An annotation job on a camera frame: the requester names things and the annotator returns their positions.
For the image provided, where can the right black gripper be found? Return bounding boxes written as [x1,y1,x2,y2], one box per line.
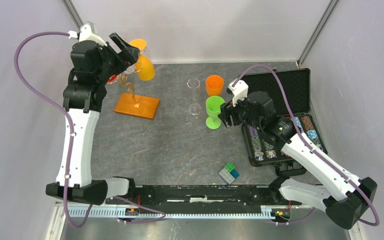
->
[217,92,263,131]

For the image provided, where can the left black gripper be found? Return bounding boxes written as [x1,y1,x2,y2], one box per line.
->
[97,32,141,85]

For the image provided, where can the green plastic wine glass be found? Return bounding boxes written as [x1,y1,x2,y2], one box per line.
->
[205,96,225,130]

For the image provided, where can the orange plastic wine glass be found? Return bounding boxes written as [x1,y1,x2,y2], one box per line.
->
[205,75,224,97]

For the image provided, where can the clear champagne flute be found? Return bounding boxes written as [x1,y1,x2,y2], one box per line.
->
[187,78,202,116]

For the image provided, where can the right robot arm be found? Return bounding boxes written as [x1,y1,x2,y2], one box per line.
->
[218,90,380,230]

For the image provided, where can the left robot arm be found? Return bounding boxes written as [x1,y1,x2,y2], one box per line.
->
[45,32,140,205]

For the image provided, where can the clear wine glass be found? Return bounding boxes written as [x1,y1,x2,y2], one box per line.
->
[123,62,143,75]

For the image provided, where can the yellow plastic wine glass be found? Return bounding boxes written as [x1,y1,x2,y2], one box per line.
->
[129,38,156,82]

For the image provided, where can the red plastic wine glass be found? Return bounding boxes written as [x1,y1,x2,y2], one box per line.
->
[107,75,118,84]

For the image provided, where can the black poker chip case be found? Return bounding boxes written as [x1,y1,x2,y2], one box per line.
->
[241,68,328,167]

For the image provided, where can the toy brick block stack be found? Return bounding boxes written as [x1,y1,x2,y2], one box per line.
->
[218,162,240,185]

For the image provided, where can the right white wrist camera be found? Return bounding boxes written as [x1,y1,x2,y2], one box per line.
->
[226,78,249,107]

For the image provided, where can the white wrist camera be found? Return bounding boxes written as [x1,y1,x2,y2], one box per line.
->
[226,78,249,107]
[68,21,108,46]

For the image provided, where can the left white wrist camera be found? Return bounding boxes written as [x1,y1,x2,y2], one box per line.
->
[68,21,108,46]

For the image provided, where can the gold wire glass rack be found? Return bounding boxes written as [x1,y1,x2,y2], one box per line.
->
[113,73,160,120]

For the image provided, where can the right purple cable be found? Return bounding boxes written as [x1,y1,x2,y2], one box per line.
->
[231,64,380,227]

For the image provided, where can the purple cable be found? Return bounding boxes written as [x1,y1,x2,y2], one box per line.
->
[13,31,167,229]
[231,64,380,227]

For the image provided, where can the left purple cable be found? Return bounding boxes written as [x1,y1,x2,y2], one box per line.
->
[13,31,167,229]

